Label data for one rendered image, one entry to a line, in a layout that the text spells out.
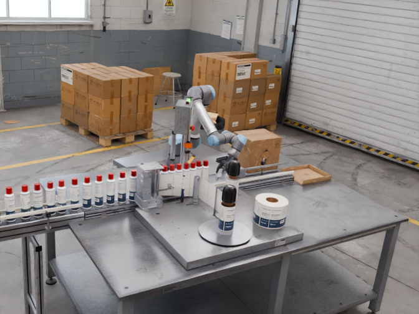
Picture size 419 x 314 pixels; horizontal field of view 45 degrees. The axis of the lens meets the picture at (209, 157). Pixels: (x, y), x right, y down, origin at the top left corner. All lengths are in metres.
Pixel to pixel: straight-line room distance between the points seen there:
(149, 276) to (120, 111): 4.44
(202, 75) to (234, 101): 0.67
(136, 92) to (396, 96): 3.53
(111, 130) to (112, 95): 0.47
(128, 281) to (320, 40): 6.00
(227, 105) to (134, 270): 4.80
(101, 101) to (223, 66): 1.78
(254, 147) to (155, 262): 1.49
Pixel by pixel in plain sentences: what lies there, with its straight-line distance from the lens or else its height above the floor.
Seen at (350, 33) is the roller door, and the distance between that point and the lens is 7.66.
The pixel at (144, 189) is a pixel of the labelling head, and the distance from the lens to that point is 3.08.
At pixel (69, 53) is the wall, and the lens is 8.85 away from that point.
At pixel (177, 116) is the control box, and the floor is 1.41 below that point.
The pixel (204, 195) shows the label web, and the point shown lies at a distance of 3.18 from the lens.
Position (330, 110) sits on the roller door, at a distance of 7.91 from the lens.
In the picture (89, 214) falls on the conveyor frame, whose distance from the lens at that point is 3.13.
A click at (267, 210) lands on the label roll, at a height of 0.99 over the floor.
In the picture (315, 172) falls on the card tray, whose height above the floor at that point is 0.83.
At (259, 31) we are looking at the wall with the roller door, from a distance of 8.88.
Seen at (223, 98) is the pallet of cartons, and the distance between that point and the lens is 7.22.
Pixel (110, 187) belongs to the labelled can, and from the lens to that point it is 3.14.
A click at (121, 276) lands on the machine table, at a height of 0.83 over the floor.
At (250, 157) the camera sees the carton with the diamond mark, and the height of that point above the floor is 0.99.
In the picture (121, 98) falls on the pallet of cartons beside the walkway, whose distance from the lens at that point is 6.77.
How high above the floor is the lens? 2.28
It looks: 20 degrees down
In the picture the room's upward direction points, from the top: 5 degrees clockwise
